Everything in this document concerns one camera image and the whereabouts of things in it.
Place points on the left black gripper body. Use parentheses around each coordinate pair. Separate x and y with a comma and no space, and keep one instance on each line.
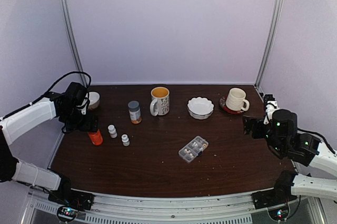
(75,120)

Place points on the cream ribbed mug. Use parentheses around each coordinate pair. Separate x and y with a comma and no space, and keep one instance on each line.
(236,100)

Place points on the grey-capped orange pill bottle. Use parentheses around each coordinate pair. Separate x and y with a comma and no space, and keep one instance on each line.
(135,112)

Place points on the left aluminium frame post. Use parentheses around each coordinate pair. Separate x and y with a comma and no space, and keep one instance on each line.
(71,36)

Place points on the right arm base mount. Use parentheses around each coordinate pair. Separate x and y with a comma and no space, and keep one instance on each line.
(270,198)

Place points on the small white bottle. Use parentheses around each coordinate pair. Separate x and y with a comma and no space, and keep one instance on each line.
(125,140)
(112,131)

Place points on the right aluminium frame post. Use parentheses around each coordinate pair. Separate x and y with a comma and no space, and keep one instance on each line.
(277,9)

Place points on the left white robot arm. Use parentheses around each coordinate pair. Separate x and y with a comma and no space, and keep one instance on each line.
(24,121)

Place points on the white scalloped dish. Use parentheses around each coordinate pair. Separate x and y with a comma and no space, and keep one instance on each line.
(200,108)

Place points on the aluminium frame post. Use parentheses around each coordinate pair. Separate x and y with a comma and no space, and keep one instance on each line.
(277,9)
(71,36)

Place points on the white ceramic bowl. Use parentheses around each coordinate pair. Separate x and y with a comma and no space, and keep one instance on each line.
(94,100)

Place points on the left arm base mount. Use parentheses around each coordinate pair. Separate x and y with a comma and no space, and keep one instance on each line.
(75,199)

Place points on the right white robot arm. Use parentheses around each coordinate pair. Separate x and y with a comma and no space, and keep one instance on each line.
(311,150)

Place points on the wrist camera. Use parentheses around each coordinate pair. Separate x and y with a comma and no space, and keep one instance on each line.
(83,107)
(271,105)

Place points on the yellow-inside patterned mug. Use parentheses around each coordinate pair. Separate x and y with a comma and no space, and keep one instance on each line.
(160,103)

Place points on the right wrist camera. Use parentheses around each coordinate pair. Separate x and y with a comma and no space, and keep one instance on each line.
(271,105)

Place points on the red saucer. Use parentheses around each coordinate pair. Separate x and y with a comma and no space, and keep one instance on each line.
(222,103)

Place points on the clear plastic pill organizer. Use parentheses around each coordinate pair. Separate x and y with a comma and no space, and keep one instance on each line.
(193,149)

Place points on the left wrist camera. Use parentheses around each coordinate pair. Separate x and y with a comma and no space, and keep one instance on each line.
(83,107)

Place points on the front aluminium rail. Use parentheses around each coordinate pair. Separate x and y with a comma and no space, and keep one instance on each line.
(231,208)

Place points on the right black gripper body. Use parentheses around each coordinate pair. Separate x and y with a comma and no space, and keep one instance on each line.
(275,142)

